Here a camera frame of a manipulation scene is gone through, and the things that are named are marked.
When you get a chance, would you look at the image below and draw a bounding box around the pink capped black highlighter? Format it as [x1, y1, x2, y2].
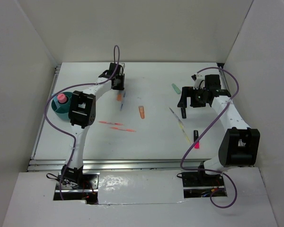
[194, 130, 200, 149]

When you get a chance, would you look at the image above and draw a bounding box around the blue capped black highlighter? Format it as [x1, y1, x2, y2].
[180, 108, 186, 119]

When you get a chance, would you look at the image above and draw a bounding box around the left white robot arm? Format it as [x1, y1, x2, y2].
[61, 62, 125, 189]

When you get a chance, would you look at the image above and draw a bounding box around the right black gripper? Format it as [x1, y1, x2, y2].
[177, 86, 208, 108]

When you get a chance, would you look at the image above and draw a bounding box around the blue white pen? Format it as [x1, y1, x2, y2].
[120, 91, 126, 111]

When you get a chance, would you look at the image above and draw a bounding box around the pink capped bottle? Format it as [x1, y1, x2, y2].
[56, 93, 68, 104]

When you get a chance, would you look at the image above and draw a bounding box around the orange clear cap highlighter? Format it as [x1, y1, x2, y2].
[139, 105, 145, 119]

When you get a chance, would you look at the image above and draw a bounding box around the white front panel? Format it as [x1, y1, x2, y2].
[98, 170, 185, 205]

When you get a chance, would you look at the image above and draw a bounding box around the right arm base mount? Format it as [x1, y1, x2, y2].
[176, 171, 227, 199]

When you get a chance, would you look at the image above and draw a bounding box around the yellow clear pen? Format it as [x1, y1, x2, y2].
[169, 107, 191, 145]

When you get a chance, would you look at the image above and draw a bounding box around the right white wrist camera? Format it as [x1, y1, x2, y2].
[191, 74, 205, 89]

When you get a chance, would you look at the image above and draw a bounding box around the aluminium front rail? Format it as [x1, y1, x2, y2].
[28, 158, 204, 171]

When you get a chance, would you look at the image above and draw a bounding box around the orange pen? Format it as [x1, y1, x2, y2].
[110, 127, 136, 132]
[98, 121, 123, 126]

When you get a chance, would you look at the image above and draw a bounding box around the green highlighter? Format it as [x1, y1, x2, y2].
[171, 83, 181, 95]

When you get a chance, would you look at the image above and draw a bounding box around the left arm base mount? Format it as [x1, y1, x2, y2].
[46, 173, 99, 205]

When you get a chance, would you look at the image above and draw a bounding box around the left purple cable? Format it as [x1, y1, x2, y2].
[45, 45, 121, 201]

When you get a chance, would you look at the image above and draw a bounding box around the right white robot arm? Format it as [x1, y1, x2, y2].
[177, 74, 260, 185]

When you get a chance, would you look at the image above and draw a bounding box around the teal round organizer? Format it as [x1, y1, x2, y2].
[51, 92, 72, 122]

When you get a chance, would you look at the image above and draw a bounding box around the orange grey highlighter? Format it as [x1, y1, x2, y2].
[116, 91, 123, 102]

